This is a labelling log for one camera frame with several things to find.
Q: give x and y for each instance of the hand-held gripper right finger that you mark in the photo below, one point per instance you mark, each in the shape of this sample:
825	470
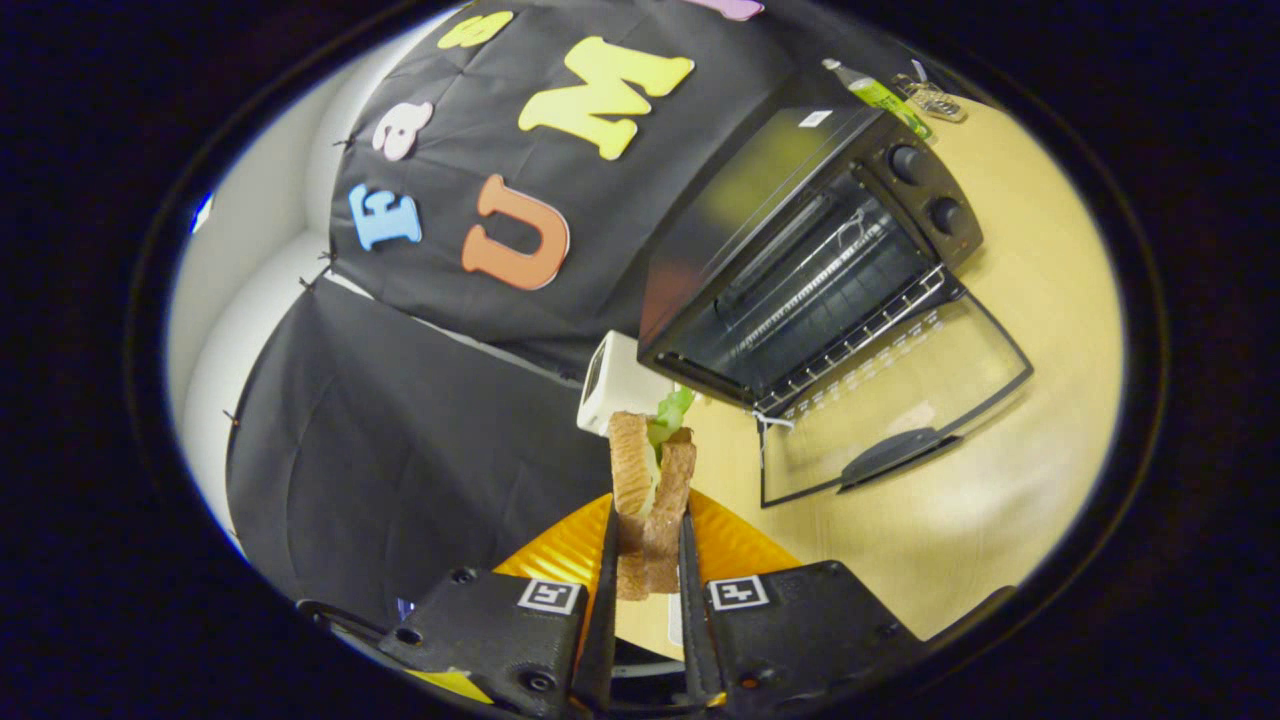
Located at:
790	630

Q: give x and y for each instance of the toast sandwich with lettuce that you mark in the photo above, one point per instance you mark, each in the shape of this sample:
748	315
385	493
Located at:
632	470

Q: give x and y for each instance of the black toaster oven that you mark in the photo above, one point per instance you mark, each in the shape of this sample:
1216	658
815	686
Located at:
720	200

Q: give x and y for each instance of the black backdrop cloth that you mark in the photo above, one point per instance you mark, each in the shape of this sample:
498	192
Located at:
400	450

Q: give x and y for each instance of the white pop-up toaster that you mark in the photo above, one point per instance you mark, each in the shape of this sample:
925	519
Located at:
620	380

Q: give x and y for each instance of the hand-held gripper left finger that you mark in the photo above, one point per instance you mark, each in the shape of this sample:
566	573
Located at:
500	630

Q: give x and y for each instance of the green label bottle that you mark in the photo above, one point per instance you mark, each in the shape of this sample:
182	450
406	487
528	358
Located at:
880	95

